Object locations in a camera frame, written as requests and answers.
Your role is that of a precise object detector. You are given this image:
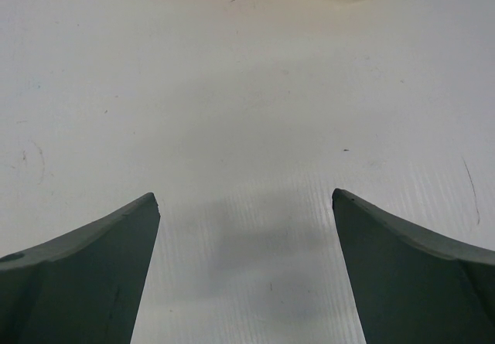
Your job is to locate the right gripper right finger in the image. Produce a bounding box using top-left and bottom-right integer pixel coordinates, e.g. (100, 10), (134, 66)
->
(332, 189), (494, 343)

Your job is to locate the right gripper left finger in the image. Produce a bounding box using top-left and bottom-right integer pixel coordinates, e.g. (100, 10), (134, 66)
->
(1, 192), (160, 343)

